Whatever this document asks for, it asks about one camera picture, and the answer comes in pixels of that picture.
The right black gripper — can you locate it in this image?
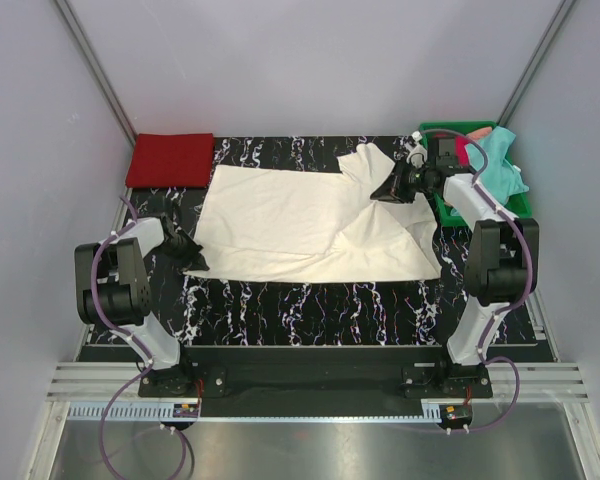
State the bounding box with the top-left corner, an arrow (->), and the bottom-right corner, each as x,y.
370,158 -> 433,205

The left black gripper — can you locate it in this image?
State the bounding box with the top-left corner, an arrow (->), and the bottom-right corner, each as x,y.
155,228 -> 209,273

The cream white t shirt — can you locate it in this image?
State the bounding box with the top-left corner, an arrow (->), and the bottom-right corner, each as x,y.
194,144 -> 441,283

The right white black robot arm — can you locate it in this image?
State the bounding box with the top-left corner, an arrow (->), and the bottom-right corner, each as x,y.
371,162 -> 539,398

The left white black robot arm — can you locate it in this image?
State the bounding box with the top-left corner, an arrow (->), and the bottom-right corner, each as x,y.
74,213 -> 209,397

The magenta t shirt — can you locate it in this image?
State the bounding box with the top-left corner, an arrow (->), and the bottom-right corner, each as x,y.
455,137 -> 470,167

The folded red t shirt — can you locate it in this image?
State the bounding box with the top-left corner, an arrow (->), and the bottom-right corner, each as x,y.
125,133 -> 215,189

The salmon pink t shirt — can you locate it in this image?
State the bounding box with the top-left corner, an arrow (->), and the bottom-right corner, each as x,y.
467,126 -> 493,145

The teal t shirt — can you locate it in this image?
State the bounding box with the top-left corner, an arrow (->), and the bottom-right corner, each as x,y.
479,126 -> 529,205

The green plastic bin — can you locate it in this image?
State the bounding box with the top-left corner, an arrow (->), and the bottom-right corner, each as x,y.
418,121 -> 532,227

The aluminium rail frame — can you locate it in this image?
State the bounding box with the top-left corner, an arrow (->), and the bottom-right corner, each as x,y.
46,362 -> 588,404

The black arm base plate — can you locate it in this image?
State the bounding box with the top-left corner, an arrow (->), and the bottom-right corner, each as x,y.
139,346 -> 472,411

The grey slotted cable duct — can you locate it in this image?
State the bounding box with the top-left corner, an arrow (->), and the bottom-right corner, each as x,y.
68,401 -> 473,425

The right aluminium corner post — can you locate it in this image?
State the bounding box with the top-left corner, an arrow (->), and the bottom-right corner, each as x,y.
497,0 -> 580,127

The aluminium corner post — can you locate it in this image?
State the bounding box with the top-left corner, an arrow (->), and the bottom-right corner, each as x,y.
53,0 -> 137,146
497,0 -> 580,127

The left aluminium corner post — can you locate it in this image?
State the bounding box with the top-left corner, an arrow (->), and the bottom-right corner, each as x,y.
53,0 -> 137,146

